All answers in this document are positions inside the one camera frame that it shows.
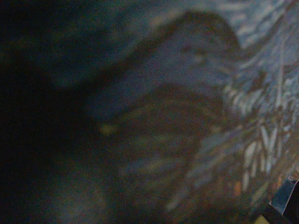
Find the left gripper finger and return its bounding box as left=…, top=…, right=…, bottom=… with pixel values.
left=256, top=204, right=299, bottom=224

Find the starry night tin box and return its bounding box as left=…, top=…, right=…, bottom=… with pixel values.
left=0, top=0, right=299, bottom=224

